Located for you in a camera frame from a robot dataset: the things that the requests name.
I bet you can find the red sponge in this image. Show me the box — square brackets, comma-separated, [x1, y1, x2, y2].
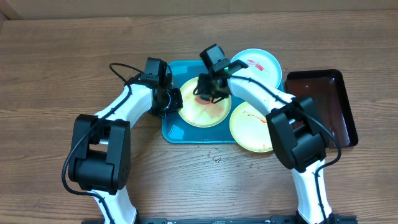
[195, 96, 211, 105]

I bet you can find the yellow plate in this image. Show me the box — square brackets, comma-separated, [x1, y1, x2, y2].
[229, 102, 273, 153]
[178, 77, 231, 128]

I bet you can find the light blue plate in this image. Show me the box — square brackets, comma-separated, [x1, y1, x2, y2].
[231, 49, 283, 91]

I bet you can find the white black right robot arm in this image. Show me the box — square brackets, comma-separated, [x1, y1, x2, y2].
[193, 44, 333, 223]

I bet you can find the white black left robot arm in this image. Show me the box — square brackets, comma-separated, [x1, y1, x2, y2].
[62, 70, 182, 223]

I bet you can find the teal plastic tray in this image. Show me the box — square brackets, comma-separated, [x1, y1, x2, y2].
[162, 60, 234, 144]

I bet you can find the dark brown rectangular tray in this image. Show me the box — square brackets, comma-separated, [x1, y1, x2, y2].
[285, 69, 358, 147]

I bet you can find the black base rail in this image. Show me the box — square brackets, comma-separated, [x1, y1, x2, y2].
[81, 214, 358, 224]

